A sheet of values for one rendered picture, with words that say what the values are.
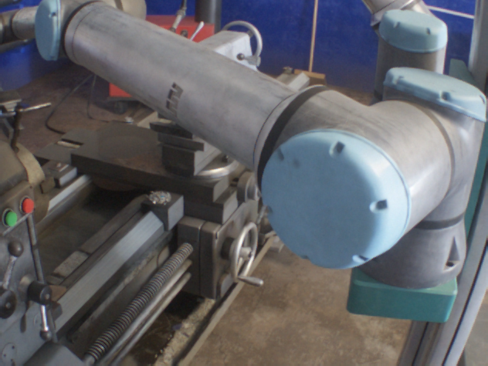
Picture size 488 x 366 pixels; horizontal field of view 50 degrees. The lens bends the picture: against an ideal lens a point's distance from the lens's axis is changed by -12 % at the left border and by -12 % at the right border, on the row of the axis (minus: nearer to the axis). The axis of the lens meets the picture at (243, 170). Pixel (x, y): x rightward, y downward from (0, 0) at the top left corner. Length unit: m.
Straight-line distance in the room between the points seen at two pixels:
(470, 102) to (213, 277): 1.37
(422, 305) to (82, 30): 0.66
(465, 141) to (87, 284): 1.10
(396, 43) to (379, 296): 0.56
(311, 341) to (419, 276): 1.86
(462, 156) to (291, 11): 5.18
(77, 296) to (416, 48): 1.02
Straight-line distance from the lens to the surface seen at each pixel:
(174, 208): 1.83
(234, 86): 0.70
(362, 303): 0.82
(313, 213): 0.59
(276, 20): 5.91
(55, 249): 1.91
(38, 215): 1.46
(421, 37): 1.16
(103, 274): 1.59
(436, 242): 0.79
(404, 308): 0.82
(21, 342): 1.29
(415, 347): 1.45
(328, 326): 2.72
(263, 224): 2.63
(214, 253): 1.87
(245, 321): 2.70
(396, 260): 0.79
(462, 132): 0.72
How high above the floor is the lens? 1.78
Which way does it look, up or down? 27 degrees down
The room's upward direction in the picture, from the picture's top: 3 degrees clockwise
